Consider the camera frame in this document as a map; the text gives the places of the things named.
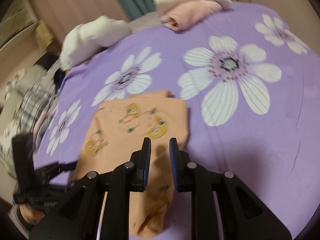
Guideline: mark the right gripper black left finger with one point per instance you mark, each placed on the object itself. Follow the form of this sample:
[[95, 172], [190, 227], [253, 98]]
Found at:
[[97, 206]]

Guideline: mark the white fluffy blanket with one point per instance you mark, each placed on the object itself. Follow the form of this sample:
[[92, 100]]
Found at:
[[85, 40]]

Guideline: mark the dark navy clothing pile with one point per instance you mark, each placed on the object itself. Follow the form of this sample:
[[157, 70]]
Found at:
[[58, 79]]

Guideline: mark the orange duck print baby shirt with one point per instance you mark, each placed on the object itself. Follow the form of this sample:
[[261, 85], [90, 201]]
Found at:
[[118, 129]]

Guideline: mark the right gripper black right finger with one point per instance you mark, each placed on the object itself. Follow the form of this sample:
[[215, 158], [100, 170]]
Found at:
[[222, 205]]

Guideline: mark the grey pillow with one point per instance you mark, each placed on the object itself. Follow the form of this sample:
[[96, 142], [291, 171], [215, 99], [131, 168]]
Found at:
[[32, 76]]

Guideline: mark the person left hand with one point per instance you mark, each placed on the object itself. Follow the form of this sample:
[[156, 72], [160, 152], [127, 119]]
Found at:
[[30, 215]]

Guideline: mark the grey plaid blanket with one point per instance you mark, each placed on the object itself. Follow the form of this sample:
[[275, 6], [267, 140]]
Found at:
[[26, 114]]

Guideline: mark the folded pink and grey clothes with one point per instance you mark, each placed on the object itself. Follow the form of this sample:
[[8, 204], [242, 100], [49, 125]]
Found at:
[[39, 130]]

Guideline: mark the folded pink and cream clothes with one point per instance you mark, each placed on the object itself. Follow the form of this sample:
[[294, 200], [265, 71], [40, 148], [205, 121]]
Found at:
[[181, 15]]

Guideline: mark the purple floral bed sheet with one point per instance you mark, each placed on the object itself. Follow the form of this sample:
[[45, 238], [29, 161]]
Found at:
[[252, 93]]

